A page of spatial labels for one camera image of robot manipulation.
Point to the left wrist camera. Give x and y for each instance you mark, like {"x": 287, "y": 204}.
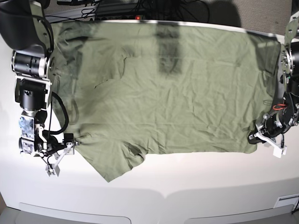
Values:
{"x": 279, "y": 151}

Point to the green T-shirt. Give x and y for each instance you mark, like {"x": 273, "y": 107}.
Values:
{"x": 133, "y": 89}

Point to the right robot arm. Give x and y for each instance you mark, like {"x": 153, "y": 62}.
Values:
{"x": 44, "y": 118}

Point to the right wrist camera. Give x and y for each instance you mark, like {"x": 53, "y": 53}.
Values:
{"x": 53, "y": 171}

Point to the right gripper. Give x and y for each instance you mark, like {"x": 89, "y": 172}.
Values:
{"x": 48, "y": 146}

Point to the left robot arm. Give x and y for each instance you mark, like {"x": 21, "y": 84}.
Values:
{"x": 289, "y": 79}

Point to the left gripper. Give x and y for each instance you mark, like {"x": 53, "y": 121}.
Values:
{"x": 267, "y": 129}

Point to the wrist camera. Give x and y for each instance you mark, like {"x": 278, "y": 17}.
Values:
{"x": 53, "y": 171}
{"x": 279, "y": 151}

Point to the black power strip red light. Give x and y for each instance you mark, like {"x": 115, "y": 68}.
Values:
{"x": 119, "y": 17}

